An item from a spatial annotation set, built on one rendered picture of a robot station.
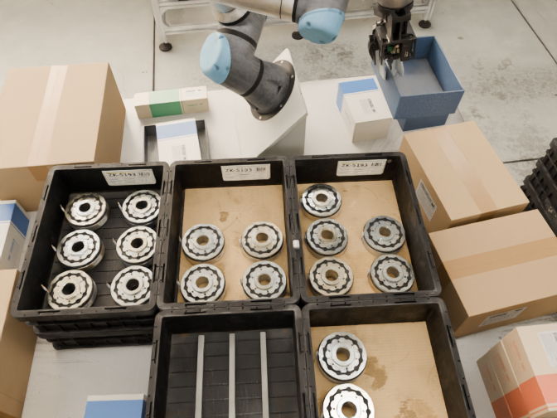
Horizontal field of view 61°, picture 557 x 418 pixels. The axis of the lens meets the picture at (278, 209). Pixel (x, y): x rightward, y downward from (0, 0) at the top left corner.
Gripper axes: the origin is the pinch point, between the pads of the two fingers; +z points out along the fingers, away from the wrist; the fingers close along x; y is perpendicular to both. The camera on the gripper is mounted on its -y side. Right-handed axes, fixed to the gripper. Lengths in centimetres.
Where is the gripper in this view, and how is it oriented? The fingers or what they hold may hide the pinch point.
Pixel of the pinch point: (386, 72)
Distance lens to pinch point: 116.2
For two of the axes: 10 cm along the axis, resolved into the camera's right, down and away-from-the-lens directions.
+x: 9.8, -1.7, -0.5
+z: 1.4, 5.4, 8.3
